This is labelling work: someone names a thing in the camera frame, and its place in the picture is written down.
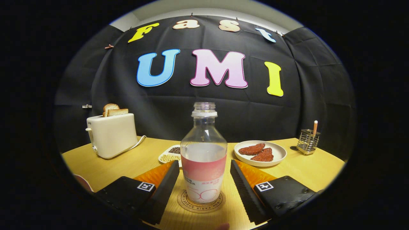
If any round wooden coaster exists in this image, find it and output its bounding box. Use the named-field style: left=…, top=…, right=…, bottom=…
left=177, top=189, right=226, bottom=214

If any white round plate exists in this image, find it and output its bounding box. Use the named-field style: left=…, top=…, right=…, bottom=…
left=234, top=141, right=287, bottom=167

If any white divided bean dish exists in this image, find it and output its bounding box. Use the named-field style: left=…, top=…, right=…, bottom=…
left=158, top=145, right=182, bottom=168

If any clear juice bottle pink label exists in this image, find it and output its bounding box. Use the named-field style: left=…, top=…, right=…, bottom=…
left=180, top=102, right=228, bottom=204

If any brown meat slice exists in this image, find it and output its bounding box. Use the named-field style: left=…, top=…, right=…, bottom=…
left=238, top=143, right=266, bottom=156
left=250, top=148, right=274, bottom=162

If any cream toaster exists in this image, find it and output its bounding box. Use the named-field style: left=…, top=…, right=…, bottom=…
left=85, top=113, right=138, bottom=159

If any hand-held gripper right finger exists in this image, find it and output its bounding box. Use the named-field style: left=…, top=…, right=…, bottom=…
left=230, top=159, right=323, bottom=225

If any black backdrop cloth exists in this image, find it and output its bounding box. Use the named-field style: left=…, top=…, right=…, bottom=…
left=54, top=15, right=357, bottom=160

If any wooden table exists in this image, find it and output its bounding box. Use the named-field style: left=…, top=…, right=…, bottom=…
left=61, top=137, right=346, bottom=230

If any metal wire utensil holder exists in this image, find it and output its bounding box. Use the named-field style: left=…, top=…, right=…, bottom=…
left=297, top=129, right=321, bottom=155

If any white toaster cable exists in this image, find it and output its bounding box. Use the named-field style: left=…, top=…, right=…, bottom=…
left=123, top=135, right=147, bottom=154

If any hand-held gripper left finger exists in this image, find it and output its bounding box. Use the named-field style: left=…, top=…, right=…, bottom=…
left=94, top=160, right=180, bottom=225

